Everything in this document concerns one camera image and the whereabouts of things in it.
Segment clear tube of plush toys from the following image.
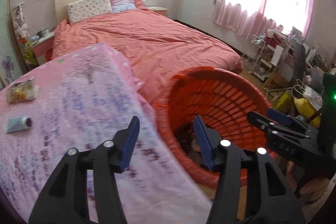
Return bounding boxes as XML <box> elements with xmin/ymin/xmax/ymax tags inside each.
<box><xmin>10</xmin><ymin>2</ymin><xmax>30</xmax><ymax>41</ymax></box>

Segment person's right hand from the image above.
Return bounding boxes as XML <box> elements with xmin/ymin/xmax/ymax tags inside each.
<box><xmin>286</xmin><ymin>161</ymin><xmax>332</xmax><ymax>201</ymax></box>

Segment yellow box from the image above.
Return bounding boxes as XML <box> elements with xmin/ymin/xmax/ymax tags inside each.
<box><xmin>276</xmin><ymin>93</ymin><xmax>292</xmax><ymax>111</ymax></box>

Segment yellow bag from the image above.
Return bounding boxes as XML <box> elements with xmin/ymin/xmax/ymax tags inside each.
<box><xmin>293</xmin><ymin>97</ymin><xmax>322</xmax><ymax>127</ymax></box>

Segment salmon duvet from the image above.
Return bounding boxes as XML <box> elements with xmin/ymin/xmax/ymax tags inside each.
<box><xmin>45</xmin><ymin>5</ymin><xmax>243</xmax><ymax>109</ymax></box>

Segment green yellow plush toy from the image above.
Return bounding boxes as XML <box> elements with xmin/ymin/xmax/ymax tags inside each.
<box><xmin>22</xmin><ymin>42</ymin><xmax>37</xmax><ymax>65</ymax></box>

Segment cluttered white shelf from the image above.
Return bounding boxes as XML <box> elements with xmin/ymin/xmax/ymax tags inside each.
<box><xmin>273</xmin><ymin>26</ymin><xmax>336</xmax><ymax>83</ymax></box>

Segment pink white nightstand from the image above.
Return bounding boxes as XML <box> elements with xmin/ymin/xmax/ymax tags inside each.
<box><xmin>31</xmin><ymin>31</ymin><xmax>55</xmax><ymax>65</ymax></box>
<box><xmin>146</xmin><ymin>6</ymin><xmax>168</xmax><ymax>17</ymax></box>

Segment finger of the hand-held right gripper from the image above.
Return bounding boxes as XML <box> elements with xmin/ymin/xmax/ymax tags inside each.
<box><xmin>247</xmin><ymin>111</ymin><xmax>307</xmax><ymax>139</ymax></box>
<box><xmin>266</xmin><ymin>108</ymin><xmax>319</xmax><ymax>135</ymax></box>

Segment white yellow snack packet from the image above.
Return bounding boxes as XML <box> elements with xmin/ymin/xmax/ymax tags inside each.
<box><xmin>7</xmin><ymin>79</ymin><xmax>40</xmax><ymax>104</ymax></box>

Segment white wire rack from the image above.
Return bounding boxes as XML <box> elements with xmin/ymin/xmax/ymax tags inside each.
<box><xmin>241</xmin><ymin>34</ymin><xmax>279</xmax><ymax>80</ymax></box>

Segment orange plastic basket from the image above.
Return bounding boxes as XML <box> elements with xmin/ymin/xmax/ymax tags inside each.
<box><xmin>154</xmin><ymin>66</ymin><xmax>279</xmax><ymax>189</ymax></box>

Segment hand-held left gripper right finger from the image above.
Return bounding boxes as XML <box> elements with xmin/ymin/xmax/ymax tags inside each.
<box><xmin>193</xmin><ymin>114</ymin><xmax>306</xmax><ymax>224</ymax></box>

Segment wardrobe with purple flowers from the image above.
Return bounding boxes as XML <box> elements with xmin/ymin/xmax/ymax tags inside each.
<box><xmin>0</xmin><ymin>0</ymin><xmax>16</xmax><ymax>90</ymax></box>

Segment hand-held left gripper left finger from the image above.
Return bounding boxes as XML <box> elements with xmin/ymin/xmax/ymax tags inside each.
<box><xmin>28</xmin><ymin>116</ymin><xmax>140</xmax><ymax>224</ymax></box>

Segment light blue tube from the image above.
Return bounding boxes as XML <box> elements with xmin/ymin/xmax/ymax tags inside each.
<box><xmin>5</xmin><ymin>116</ymin><xmax>33</xmax><ymax>134</ymax></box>

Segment pink lavender printed blanket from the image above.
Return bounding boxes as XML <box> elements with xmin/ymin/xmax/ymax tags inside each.
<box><xmin>0</xmin><ymin>42</ymin><xmax>213</xmax><ymax>224</ymax></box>

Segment pink blue striped pillow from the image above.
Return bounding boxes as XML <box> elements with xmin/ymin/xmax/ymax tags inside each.
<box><xmin>109</xmin><ymin>0</ymin><xmax>137</xmax><ymax>12</ymax></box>

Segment white floral pillow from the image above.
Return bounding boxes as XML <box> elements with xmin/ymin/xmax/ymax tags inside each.
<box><xmin>67</xmin><ymin>0</ymin><xmax>113</xmax><ymax>25</ymax></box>

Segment white paper bag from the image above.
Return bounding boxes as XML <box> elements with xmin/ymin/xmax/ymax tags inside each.
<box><xmin>295</xmin><ymin>80</ymin><xmax>323</xmax><ymax>109</ymax></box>

